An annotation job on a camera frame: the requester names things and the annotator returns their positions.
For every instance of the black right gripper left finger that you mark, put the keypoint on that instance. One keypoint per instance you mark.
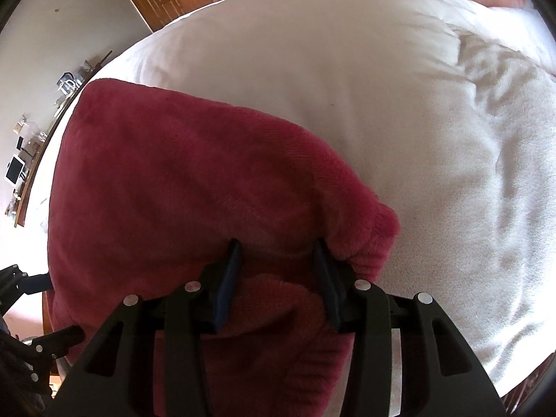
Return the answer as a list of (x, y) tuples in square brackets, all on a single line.
[(114, 376)]

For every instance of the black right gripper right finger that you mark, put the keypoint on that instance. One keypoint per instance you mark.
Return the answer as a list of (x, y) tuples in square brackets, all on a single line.
[(440, 373)]

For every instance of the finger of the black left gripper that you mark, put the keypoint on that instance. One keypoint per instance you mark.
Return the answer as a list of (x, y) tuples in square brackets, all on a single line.
[(55, 344), (14, 283)]

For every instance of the magenta fleece pants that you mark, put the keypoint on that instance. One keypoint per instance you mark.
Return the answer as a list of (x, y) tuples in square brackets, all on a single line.
[(150, 186)]

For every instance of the dark wooden headboard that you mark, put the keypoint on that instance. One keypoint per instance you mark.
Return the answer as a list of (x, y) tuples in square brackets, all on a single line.
[(535, 395)]

